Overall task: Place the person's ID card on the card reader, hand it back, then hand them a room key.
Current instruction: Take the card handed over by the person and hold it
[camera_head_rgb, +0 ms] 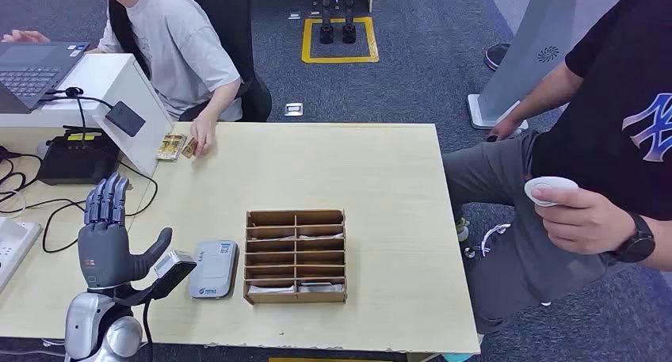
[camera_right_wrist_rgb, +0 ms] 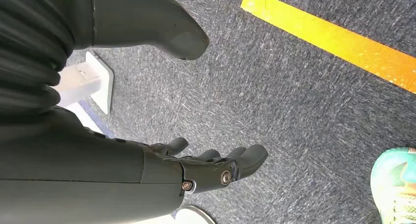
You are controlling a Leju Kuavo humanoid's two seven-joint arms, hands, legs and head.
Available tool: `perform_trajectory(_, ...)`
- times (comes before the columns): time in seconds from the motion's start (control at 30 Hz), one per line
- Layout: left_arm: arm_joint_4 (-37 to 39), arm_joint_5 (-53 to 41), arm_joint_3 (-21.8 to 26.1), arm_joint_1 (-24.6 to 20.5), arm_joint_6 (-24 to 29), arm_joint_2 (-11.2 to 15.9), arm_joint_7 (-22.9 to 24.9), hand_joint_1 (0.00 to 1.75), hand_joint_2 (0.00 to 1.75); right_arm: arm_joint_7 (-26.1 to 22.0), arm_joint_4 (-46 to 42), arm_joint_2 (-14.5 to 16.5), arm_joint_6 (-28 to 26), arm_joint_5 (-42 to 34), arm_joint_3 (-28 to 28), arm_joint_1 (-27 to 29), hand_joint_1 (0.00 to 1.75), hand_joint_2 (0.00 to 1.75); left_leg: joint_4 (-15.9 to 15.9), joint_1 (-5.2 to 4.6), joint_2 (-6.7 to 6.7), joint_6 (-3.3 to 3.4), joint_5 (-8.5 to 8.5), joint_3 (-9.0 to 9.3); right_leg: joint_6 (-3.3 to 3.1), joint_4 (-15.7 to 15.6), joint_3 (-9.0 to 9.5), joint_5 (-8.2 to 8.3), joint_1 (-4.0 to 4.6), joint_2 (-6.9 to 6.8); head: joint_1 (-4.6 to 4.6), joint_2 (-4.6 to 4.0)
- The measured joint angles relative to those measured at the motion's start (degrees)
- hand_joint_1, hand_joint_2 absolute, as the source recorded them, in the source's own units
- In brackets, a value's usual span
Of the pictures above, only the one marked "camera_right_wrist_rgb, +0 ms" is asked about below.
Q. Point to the white round base plate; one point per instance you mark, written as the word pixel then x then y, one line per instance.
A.
pixel 191 216

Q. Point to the yellow floor tape strip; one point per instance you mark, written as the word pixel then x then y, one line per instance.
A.
pixel 325 37

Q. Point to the teal shoe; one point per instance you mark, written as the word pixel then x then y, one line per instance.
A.
pixel 393 183

